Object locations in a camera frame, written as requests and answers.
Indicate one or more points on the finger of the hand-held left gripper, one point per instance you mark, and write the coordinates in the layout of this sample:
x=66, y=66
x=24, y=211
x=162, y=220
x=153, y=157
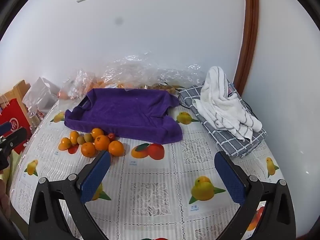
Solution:
x=5, y=126
x=17, y=133

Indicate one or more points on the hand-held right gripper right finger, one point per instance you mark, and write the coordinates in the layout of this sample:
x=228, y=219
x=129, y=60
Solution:
x=228, y=177

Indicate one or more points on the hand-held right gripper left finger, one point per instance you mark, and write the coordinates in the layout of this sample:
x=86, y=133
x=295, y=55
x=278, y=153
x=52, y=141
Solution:
x=96, y=177

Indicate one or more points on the large orange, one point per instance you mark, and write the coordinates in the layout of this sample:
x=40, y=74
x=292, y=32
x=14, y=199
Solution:
x=116, y=148
x=88, y=150
x=97, y=132
x=102, y=143

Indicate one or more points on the small orange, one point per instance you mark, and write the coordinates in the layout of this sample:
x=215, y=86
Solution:
x=65, y=143
x=74, y=137

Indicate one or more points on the red paper bag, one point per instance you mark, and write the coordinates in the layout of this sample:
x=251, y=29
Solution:
x=13, y=115

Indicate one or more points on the grey checked cloth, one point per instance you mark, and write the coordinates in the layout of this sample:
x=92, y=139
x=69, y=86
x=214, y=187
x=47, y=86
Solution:
x=225, y=142

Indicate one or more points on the white plastic bag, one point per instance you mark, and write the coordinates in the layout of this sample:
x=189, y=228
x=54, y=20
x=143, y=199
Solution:
x=41, y=92

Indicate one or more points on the fruit-print tablecloth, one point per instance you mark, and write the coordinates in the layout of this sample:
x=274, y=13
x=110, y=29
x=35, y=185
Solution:
x=155, y=180

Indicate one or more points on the purple towel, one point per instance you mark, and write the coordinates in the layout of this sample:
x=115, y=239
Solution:
x=125, y=112

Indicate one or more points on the white striped towel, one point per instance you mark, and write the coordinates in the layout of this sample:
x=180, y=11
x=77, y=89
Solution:
x=222, y=105

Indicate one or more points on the small clear plastic bag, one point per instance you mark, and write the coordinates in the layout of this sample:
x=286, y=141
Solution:
x=77, y=85

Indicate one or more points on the brown longan bunch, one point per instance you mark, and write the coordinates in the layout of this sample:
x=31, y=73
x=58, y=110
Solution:
x=162, y=87

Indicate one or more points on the large clear plastic bag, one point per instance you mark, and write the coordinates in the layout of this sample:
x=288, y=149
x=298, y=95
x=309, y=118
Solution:
x=150, y=70

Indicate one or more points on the brown wooden door frame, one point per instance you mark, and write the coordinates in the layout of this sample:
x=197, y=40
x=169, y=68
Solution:
x=250, y=30

